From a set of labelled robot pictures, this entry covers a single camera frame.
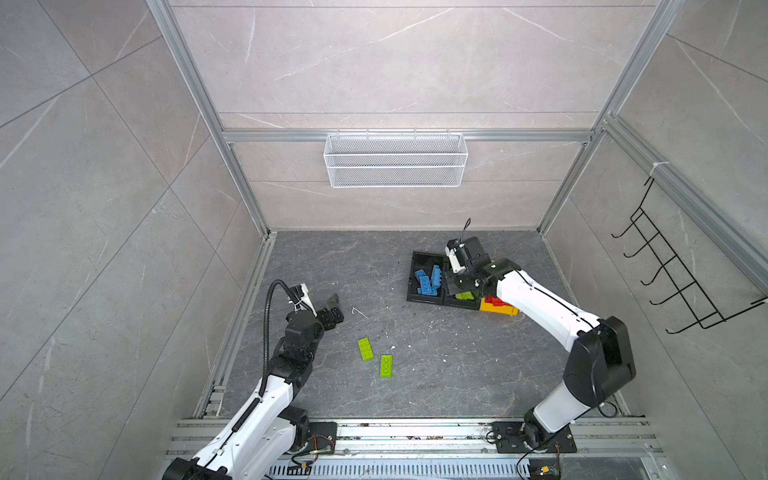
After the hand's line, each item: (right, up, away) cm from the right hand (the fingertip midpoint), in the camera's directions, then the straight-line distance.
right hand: (449, 278), depth 89 cm
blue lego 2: (-8, -5, +9) cm, 13 cm away
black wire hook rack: (+49, -2, -24) cm, 54 cm away
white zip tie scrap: (-30, -11, +9) cm, 34 cm away
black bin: (+2, -7, +7) cm, 10 cm away
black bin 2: (-5, +5, +21) cm, 22 cm away
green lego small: (-19, -26, -3) cm, 32 cm away
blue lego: (-7, -2, +12) cm, 14 cm away
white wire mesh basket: (-16, +40, +12) cm, 45 cm away
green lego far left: (-26, -21, -1) cm, 33 cm away
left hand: (-37, -4, -7) cm, 38 cm away
